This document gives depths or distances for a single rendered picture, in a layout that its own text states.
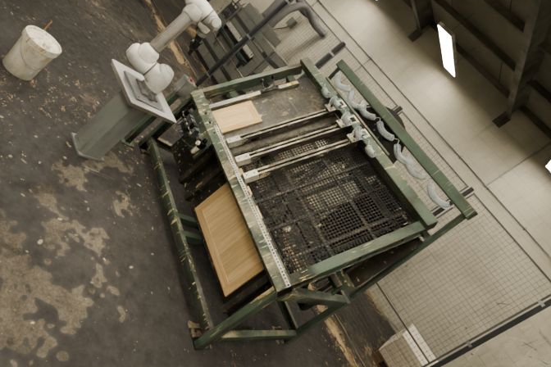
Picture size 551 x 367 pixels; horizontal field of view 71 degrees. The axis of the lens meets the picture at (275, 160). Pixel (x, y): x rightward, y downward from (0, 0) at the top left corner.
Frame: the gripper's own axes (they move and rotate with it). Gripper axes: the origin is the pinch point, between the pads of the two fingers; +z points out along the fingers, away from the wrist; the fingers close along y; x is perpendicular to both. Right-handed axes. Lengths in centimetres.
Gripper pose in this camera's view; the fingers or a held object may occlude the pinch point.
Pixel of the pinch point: (190, 52)
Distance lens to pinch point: 393.9
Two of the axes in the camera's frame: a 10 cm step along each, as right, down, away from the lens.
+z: -5.8, 6.1, 5.4
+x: -5.3, -7.9, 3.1
